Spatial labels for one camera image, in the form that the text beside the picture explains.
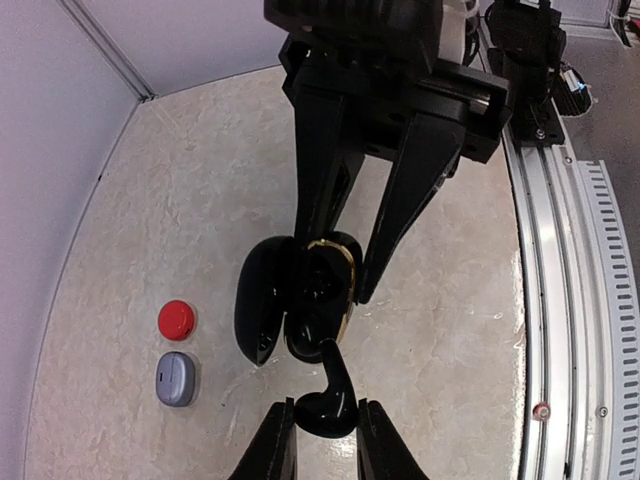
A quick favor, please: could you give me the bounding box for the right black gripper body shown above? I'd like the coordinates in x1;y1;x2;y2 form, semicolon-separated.
264;1;512;163

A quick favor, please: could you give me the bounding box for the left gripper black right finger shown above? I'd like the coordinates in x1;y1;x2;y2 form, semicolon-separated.
356;399;428;480

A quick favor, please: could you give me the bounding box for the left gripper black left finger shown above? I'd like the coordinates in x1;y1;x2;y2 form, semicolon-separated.
229;398;298;480

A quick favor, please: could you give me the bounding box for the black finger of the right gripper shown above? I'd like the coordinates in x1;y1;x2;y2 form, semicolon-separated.
358;114;465;304
294;88;364;245

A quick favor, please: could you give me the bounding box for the black earbud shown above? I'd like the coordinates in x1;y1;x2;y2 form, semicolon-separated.
294;339;358;439

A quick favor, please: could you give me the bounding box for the purple earbud charging case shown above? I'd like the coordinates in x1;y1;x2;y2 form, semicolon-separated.
155;351;196;408

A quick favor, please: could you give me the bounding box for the black charging case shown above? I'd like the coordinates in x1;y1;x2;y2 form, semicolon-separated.
234;231;363;366

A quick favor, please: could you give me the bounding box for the red round charging case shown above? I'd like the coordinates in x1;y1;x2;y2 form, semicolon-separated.
157;299;196;341

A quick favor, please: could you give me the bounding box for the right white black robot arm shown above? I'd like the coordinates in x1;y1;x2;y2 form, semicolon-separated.
264;1;566;303

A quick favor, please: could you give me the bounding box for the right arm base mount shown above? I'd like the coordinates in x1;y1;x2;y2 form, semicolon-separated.
510;61;594;148

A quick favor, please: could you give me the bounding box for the front aluminium rail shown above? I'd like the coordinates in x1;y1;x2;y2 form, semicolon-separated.
503;137;639;479

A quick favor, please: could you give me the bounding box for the right aluminium frame post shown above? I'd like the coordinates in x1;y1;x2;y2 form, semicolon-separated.
57;0;157;103

